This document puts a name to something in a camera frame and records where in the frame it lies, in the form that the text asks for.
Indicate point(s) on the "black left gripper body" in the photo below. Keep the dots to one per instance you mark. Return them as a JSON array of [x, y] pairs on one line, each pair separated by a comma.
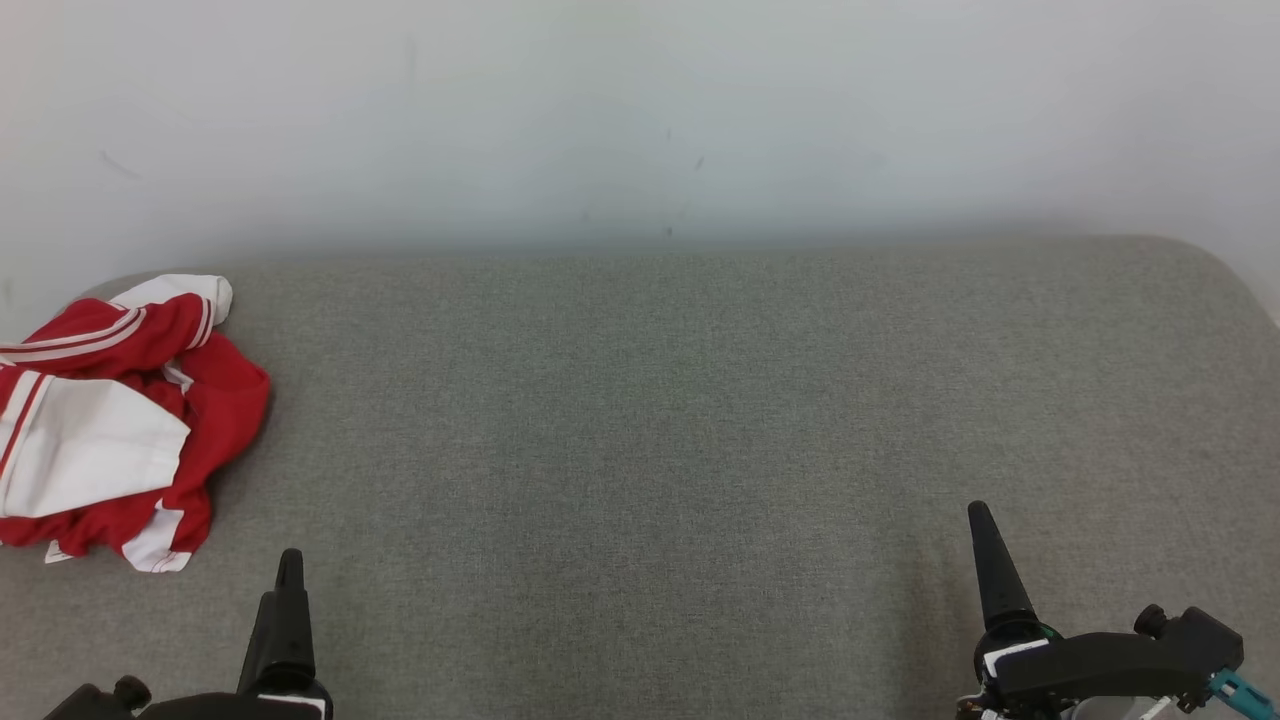
[[230, 708]]

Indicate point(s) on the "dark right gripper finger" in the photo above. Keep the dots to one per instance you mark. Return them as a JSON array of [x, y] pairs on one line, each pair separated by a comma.
[[1000, 585]]

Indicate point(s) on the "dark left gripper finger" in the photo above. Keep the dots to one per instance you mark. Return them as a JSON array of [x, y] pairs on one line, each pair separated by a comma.
[[285, 640]]

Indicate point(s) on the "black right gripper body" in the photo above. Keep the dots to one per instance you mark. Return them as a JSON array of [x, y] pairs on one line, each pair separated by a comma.
[[1005, 635]]

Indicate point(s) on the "red shorts with white stripe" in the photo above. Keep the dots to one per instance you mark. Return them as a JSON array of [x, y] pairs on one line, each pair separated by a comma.
[[230, 400]]

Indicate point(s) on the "grey fabric sofa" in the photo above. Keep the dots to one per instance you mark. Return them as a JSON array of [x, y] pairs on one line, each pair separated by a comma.
[[650, 450]]

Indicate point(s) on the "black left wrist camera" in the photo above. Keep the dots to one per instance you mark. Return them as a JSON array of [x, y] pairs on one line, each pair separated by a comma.
[[100, 702]]

